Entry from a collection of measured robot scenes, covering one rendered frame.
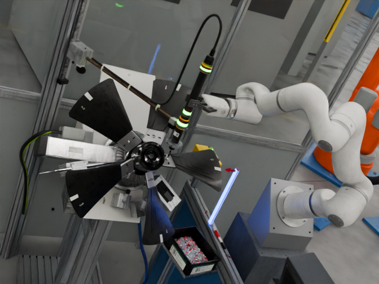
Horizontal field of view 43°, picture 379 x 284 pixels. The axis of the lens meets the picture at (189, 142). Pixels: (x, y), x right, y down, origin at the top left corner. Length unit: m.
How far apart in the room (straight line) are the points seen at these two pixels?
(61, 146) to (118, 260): 1.41
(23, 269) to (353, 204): 1.82
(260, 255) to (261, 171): 1.14
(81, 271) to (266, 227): 0.93
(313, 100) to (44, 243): 2.05
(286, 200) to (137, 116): 0.78
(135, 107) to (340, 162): 0.96
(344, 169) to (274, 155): 1.43
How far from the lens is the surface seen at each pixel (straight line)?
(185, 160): 2.09
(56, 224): 3.13
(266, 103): 1.86
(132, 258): 3.31
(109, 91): 1.94
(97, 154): 2.05
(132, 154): 1.99
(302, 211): 2.19
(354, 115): 1.76
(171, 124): 1.98
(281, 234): 2.28
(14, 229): 2.92
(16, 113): 2.65
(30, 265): 2.99
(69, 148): 2.02
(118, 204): 2.10
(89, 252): 2.44
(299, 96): 1.73
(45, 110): 2.46
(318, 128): 1.70
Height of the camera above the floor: 2.18
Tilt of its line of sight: 26 degrees down
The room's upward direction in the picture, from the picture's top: 24 degrees clockwise
